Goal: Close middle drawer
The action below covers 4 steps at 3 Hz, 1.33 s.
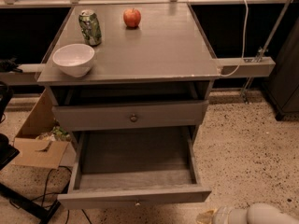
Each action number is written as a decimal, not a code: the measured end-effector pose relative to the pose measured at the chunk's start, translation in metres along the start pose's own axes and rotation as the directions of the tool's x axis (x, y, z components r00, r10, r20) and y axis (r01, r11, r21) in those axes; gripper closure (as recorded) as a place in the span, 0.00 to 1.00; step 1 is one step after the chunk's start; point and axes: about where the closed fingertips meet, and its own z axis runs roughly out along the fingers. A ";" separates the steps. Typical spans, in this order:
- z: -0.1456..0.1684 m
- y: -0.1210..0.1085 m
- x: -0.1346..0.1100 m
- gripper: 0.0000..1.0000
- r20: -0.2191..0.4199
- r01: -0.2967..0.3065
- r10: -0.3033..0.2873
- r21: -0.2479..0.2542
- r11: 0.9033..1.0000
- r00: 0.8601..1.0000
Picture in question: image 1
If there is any dark cabinet at right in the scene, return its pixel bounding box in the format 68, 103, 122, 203
264, 19, 299, 120

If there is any black floor cable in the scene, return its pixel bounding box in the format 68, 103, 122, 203
8, 165, 93, 224

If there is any metal diagonal rod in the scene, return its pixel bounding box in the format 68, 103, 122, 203
240, 0, 293, 104

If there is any white cable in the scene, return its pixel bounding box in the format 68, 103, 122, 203
220, 0, 249, 78

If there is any grey metal rail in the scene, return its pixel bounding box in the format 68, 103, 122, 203
0, 57, 276, 86

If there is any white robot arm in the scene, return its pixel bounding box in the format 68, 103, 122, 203
196, 203, 299, 224

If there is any grey top drawer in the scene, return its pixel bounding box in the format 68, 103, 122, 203
52, 101, 208, 131

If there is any black object at left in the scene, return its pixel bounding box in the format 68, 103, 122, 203
0, 58, 22, 170

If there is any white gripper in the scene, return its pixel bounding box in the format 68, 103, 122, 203
196, 206, 248, 224

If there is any grey drawer cabinet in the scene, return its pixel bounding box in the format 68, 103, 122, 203
35, 2, 222, 142

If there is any red apple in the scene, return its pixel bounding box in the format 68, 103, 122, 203
123, 8, 141, 28

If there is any black stand base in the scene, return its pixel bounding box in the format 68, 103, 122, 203
0, 183, 61, 224

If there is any grey drawer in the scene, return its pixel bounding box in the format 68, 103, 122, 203
52, 101, 208, 131
58, 127, 211, 209

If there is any cardboard box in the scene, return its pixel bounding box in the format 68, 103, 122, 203
13, 91, 76, 169

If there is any white bowl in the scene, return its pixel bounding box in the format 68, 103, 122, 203
52, 44, 95, 77

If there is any green soda can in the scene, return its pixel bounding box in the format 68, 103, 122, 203
78, 9, 102, 46

